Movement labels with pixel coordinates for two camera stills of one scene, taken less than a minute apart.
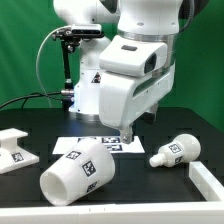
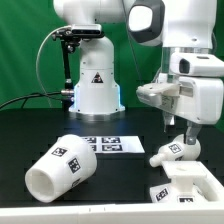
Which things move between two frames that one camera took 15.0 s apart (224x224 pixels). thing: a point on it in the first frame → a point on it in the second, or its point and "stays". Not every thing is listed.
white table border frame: (210, 211) stays
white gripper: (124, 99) → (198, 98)
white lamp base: (12, 156) → (181, 189)
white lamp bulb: (182, 149) stays
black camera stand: (69, 39) stays
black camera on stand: (87, 31) stays
